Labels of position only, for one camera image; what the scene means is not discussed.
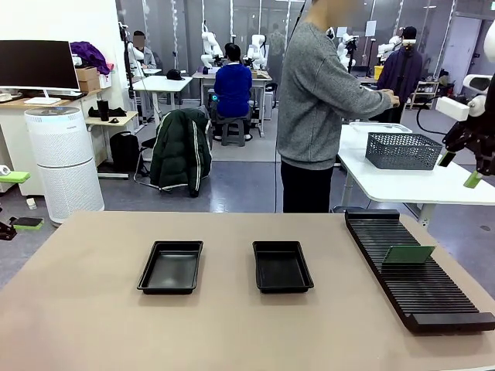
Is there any seated person in grey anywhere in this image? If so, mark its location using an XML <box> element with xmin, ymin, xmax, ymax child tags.
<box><xmin>131</xmin><ymin>30</ymin><xmax>158</xmax><ymax>70</ymax></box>

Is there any black metal chair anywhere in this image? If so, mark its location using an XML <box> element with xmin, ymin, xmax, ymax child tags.
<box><xmin>133</xmin><ymin>137</ymin><xmax>163</xmax><ymax>190</ymax></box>

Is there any seated person in blue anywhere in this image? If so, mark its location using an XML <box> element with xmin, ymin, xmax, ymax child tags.
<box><xmin>213</xmin><ymin>43</ymin><xmax>254</xmax><ymax>141</ymax></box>

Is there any white rectangular table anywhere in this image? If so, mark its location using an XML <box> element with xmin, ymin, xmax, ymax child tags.
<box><xmin>132</xmin><ymin>75</ymin><xmax>193</xmax><ymax>128</ymax></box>

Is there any large white work table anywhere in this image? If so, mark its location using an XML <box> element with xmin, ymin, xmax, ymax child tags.
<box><xmin>335</xmin><ymin>122</ymin><xmax>495</xmax><ymax>230</ymax></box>

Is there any white shallow plastic bin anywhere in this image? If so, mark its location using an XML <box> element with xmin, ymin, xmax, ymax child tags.
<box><xmin>349</xmin><ymin>121</ymin><xmax>414</xmax><ymax>134</ymax></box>

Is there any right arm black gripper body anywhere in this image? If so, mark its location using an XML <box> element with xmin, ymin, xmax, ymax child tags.
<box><xmin>462</xmin><ymin>115</ymin><xmax>495</xmax><ymax>155</ymax></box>

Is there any thin black camera cable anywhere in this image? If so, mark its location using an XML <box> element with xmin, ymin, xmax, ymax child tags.
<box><xmin>415</xmin><ymin>96</ymin><xmax>449</xmax><ymax>137</ymax></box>

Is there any black cloth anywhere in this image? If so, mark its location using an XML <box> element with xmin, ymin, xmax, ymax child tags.
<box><xmin>87</xmin><ymin>107</ymin><xmax>128</xmax><ymax>118</ymax></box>

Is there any green perforated circuit board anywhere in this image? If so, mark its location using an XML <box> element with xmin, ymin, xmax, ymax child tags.
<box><xmin>381</xmin><ymin>244</ymin><xmax>437</xmax><ymax>265</ymax></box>

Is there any grey plastic stool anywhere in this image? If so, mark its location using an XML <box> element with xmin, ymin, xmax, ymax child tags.
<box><xmin>220</xmin><ymin>117</ymin><xmax>248</xmax><ymax>148</ymax></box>

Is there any small wooden top desk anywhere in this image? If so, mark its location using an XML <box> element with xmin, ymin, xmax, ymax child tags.
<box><xmin>84</xmin><ymin>111</ymin><xmax>139</xmax><ymax>179</ymax></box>

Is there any black plastic ESD tray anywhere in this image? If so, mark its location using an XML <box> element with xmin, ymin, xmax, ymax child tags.
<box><xmin>251</xmin><ymin>240</ymin><xmax>315</xmax><ymax>294</ymax></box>
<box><xmin>136</xmin><ymin>240</ymin><xmax>205</xmax><ymax>295</ymax></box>

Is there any white cylindrical air purifier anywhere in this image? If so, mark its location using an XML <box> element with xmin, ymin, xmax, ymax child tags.
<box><xmin>24</xmin><ymin>107</ymin><xmax>105</xmax><ymax>226</ymax></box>

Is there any black backpack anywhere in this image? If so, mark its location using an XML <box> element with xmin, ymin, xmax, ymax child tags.
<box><xmin>109</xmin><ymin>131</ymin><xmax>141</xmax><ymax>173</ymax></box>

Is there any black computer monitor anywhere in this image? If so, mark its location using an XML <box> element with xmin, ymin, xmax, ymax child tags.
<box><xmin>0</xmin><ymin>39</ymin><xmax>81</xmax><ymax>106</ymax></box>

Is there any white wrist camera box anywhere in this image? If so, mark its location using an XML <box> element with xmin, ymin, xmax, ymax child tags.
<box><xmin>435</xmin><ymin>95</ymin><xmax>471</xmax><ymax>121</ymax></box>

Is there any black braided cable sleeve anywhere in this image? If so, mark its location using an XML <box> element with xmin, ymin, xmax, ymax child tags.
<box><xmin>485</xmin><ymin>81</ymin><xmax>495</xmax><ymax>121</ymax></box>

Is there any black slotted board rack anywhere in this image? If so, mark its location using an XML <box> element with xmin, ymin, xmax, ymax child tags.
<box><xmin>343</xmin><ymin>208</ymin><xmax>495</xmax><ymax>335</ymax></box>

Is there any person in grey sweater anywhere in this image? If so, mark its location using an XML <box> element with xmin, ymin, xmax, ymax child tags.
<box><xmin>276</xmin><ymin>0</ymin><xmax>401</xmax><ymax>214</ymax></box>

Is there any person in dark jacket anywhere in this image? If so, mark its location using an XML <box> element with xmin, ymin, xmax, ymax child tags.
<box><xmin>377</xmin><ymin>26</ymin><xmax>424</xmax><ymax>124</ymax></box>

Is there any white workbench table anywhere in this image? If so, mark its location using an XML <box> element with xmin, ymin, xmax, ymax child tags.
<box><xmin>192</xmin><ymin>71</ymin><xmax>273</xmax><ymax>138</ymax></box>

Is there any grey perforated plastic basket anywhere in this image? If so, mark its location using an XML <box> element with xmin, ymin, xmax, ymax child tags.
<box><xmin>365</xmin><ymin>131</ymin><xmax>444</xmax><ymax>172</ymax></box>

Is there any wooden storage shelf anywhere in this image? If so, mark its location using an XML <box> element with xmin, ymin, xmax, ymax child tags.
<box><xmin>408</xmin><ymin>80</ymin><xmax>441</xmax><ymax>111</ymax></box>

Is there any person's right forearm grey sleeve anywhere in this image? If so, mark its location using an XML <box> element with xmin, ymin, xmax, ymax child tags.
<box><xmin>357</xmin><ymin>85</ymin><xmax>392</xmax><ymax>117</ymax></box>

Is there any dark green padded jacket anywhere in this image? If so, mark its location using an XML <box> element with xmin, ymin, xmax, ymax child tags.
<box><xmin>149</xmin><ymin>107</ymin><xmax>213</xmax><ymax>199</ymax></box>

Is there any purple jacket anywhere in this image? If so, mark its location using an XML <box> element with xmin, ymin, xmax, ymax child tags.
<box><xmin>70</xmin><ymin>41</ymin><xmax>112</xmax><ymax>76</ymax></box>

